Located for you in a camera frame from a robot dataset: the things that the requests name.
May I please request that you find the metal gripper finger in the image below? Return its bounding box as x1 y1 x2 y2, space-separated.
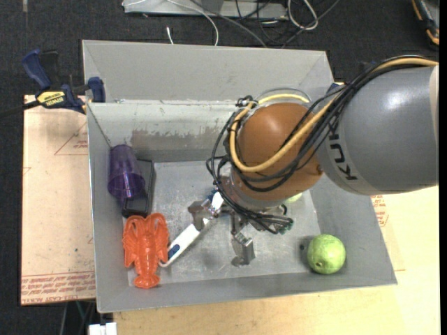
230 232 256 267
187 201 212 231

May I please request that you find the white and blue toothbrush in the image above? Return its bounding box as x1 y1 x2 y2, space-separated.
157 218 213 269

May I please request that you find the black flat box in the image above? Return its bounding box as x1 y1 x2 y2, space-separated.
121 158 156 218

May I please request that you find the orange toy lobster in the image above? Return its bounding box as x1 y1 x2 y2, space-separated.
122 212 171 290

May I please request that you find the green lime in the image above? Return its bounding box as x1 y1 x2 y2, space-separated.
306 234 347 276

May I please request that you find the purple clear plastic cup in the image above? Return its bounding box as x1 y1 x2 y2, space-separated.
107 144 146 200

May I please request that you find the grey metal bin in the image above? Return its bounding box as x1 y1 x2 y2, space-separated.
82 39 398 313

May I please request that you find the brown cardboard board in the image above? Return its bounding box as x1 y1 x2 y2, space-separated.
20 94 406 306

